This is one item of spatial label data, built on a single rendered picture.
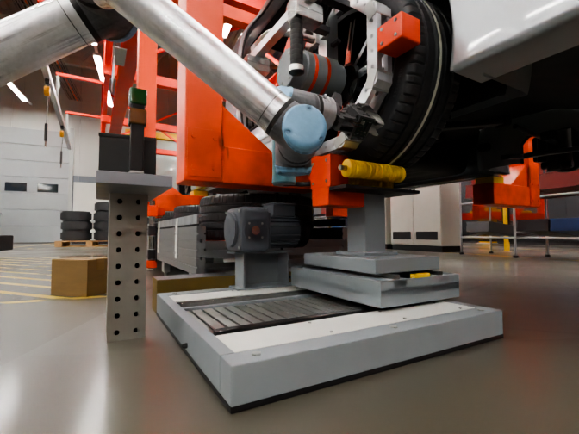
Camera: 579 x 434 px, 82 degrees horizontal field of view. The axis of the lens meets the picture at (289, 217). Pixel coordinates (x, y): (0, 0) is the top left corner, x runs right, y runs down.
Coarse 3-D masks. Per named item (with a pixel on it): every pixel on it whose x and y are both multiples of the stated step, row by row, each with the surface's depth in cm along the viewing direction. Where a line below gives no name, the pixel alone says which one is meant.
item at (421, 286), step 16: (304, 272) 129; (320, 272) 120; (336, 272) 120; (352, 272) 115; (400, 272) 120; (416, 272) 116; (432, 272) 111; (320, 288) 120; (336, 288) 112; (352, 288) 104; (368, 288) 99; (384, 288) 95; (400, 288) 98; (416, 288) 102; (432, 288) 105; (448, 288) 109; (368, 304) 98; (384, 304) 95; (400, 304) 98
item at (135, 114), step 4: (132, 108) 81; (136, 108) 82; (140, 108) 82; (128, 112) 82; (132, 112) 81; (136, 112) 82; (140, 112) 82; (144, 112) 83; (128, 116) 82; (132, 116) 81; (136, 116) 82; (140, 116) 82; (144, 116) 82; (128, 120) 81; (132, 120) 81; (136, 120) 82; (140, 120) 82; (144, 120) 82; (128, 124) 83; (140, 124) 82; (144, 124) 83
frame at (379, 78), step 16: (352, 0) 105; (368, 0) 99; (368, 16) 98; (384, 16) 97; (304, 32) 129; (368, 32) 98; (304, 48) 137; (368, 48) 98; (368, 64) 98; (384, 64) 98; (368, 80) 97; (384, 80) 96; (368, 96) 98; (384, 96) 100; (336, 144) 110; (352, 144) 108
